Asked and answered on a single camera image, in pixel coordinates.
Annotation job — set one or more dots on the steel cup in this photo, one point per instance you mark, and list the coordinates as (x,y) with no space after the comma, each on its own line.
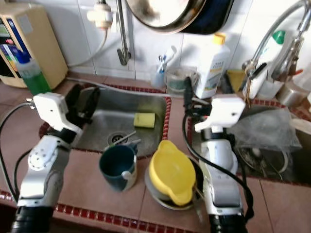
(291,94)

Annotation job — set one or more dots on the white tap filter fitting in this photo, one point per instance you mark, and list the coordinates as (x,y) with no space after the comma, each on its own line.
(99,16)

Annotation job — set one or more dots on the white green plastic stick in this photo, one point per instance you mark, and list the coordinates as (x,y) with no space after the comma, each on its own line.
(131,142)
(121,138)

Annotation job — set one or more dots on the clear toothbrush cup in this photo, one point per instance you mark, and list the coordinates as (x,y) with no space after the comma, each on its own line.
(158,77)

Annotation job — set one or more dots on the hanging dark pan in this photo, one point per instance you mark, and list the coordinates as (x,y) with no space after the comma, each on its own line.
(221,17)

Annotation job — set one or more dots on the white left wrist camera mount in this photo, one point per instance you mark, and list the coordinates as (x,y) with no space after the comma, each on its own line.
(53,111)

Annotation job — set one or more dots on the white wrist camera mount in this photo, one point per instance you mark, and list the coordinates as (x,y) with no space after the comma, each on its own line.
(223,110)
(53,111)

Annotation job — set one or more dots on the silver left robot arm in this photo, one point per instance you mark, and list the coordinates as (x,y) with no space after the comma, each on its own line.
(43,179)

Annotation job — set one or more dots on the yellow green scouring sponge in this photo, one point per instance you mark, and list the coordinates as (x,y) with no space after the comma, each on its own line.
(144,120)

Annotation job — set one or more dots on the dark teal bunny mug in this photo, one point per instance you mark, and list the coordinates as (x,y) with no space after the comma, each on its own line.
(116,167)

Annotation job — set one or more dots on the clear plastic pail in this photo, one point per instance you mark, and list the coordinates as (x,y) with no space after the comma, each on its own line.
(181,82)

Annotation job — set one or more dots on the curved steel sink faucet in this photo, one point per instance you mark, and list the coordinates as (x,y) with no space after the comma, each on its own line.
(272,34)

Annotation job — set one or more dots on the round steel plate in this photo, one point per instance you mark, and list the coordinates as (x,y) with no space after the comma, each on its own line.
(150,191)

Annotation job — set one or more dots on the green dish soap bottle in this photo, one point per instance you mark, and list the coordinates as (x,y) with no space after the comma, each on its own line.
(36,80)

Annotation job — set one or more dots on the white yellow-capped detergent bottle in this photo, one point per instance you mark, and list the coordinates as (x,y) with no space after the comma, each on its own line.
(211,65)

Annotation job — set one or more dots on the beige water purifier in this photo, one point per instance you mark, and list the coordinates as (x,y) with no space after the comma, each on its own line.
(48,48)

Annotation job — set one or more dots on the thick dark yellow sponge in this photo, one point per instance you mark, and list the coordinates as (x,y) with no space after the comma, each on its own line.
(238,80)

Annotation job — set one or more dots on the steel wall tap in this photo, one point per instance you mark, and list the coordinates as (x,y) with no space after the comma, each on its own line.
(124,53)

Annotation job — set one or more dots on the thin white water tube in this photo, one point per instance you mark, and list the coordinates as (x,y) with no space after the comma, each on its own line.
(95,54)

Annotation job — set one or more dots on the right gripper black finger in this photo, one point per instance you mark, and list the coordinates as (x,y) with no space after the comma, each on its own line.
(188,91)
(227,85)

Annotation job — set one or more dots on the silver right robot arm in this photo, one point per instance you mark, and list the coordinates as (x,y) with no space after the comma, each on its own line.
(221,179)

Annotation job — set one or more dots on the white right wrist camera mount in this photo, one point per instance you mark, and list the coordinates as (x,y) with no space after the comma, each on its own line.
(223,110)

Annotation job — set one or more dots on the stainless steel sink basin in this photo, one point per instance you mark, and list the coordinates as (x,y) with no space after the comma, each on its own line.
(272,170)
(116,111)

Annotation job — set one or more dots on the clear plastic bag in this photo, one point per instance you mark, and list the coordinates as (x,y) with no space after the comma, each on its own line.
(267,128)

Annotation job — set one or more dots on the white green-capped bottle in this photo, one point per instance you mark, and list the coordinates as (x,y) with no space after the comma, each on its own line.
(278,38)

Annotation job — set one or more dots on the large steel spoon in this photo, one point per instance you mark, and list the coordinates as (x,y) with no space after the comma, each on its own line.
(199,204)

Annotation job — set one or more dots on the yellow plastic bowl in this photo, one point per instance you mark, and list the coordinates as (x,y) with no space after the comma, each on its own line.
(170,174)

